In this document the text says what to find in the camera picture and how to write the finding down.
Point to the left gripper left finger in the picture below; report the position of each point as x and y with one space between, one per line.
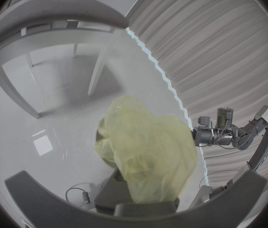
107 193

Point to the yellow plastic bag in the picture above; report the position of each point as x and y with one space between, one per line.
148 146

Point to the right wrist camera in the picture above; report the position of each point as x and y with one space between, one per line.
204 121

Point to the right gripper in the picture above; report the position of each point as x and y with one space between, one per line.
204 136

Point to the grey cushioned white chair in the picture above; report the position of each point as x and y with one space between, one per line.
53 8

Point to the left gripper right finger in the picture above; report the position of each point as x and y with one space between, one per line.
148 209

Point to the white curtain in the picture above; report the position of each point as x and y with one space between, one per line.
219 44

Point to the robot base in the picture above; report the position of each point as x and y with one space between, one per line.
202 196

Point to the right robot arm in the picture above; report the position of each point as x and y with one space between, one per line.
243 134

